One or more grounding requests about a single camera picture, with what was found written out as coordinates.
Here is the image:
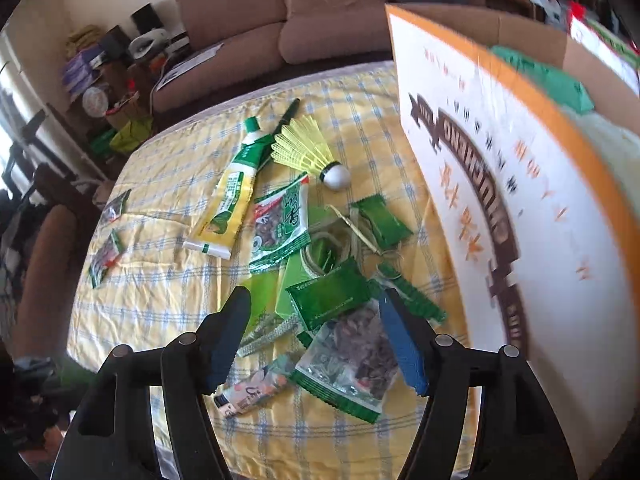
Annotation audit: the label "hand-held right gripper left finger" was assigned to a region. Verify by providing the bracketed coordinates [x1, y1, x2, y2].
[52, 286, 252, 480]

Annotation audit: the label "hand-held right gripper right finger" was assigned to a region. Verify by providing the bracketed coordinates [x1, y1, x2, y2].
[377, 290, 581, 480]

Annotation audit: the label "clear green-edged snack packet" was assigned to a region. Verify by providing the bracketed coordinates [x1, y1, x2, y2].
[289, 300, 401, 425]

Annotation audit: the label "white orange cardboard box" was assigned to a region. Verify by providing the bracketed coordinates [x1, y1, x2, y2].
[385, 2, 640, 480]

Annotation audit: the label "illustrated snack bar packet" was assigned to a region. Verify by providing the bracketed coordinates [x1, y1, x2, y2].
[212, 355, 301, 420]

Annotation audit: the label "braided green white strip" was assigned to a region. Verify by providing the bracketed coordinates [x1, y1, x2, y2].
[237, 317, 301, 358]

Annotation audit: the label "green strip pack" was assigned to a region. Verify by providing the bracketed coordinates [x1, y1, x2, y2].
[377, 260, 448, 323]

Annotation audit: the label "light green paper box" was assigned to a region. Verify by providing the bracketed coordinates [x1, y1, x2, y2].
[240, 255, 321, 331]

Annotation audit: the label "dark green foil packet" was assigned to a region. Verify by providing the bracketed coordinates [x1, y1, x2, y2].
[286, 259, 383, 333]

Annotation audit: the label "yellow checked tablecloth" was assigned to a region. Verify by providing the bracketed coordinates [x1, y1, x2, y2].
[65, 62, 481, 480]

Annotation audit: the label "green tea packet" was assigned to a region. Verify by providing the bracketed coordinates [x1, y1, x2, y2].
[350, 195, 415, 256]

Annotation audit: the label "green nut snack packet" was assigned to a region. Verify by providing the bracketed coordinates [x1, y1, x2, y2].
[248, 172, 313, 275]

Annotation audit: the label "green yellow toothpaste tube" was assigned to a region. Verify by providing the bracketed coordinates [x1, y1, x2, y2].
[182, 117, 275, 261]

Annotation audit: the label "small red green snack packet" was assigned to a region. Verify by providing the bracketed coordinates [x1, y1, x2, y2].
[99, 189, 132, 226]
[89, 229, 126, 290]

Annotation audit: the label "brown chair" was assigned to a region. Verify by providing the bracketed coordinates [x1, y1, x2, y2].
[12, 165, 101, 361]

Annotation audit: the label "yellow shuttlecock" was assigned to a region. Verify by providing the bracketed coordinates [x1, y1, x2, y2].
[271, 115, 352, 192]

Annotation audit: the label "green bag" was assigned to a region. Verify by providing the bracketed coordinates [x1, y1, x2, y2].
[90, 117, 153, 161]

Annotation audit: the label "black pen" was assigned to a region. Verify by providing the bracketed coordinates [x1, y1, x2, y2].
[257, 98, 302, 171]

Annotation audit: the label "round white fan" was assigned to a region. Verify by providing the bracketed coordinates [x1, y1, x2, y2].
[82, 86, 110, 116]

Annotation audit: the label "white papers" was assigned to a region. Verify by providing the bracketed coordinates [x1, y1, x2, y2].
[155, 42, 226, 92]

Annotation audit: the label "pale plastic bag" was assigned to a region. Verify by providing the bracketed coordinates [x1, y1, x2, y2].
[560, 107, 640, 181]

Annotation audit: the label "large green pouch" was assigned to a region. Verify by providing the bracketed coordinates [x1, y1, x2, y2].
[490, 45, 596, 113]

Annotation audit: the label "white grey device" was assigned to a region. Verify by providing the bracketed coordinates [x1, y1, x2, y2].
[127, 29, 170, 60]

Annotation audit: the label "purple boxes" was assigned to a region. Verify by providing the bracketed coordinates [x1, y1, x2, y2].
[62, 47, 103, 93]

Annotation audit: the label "brown sofa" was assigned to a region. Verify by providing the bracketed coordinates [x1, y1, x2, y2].
[150, 0, 491, 113]

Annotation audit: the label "black speaker box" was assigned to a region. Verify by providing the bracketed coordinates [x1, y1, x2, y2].
[131, 4, 163, 33]

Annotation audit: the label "whitish cord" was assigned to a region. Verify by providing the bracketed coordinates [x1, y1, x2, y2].
[300, 205, 406, 281]

